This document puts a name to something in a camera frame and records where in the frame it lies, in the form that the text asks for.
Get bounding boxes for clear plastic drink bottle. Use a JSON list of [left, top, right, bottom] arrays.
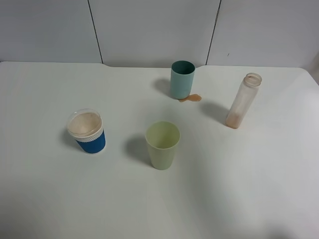
[[225, 73, 262, 129]]

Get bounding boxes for teal plastic cup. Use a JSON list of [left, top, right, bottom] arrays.
[[170, 60, 195, 100]]

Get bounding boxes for blue sleeved clear cup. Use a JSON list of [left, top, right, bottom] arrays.
[[66, 109, 106, 154]]

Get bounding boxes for pale green plastic cup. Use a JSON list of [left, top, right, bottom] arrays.
[[145, 121, 180, 170]]

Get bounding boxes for spilled brown drink puddle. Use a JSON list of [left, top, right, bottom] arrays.
[[179, 94, 202, 102]]

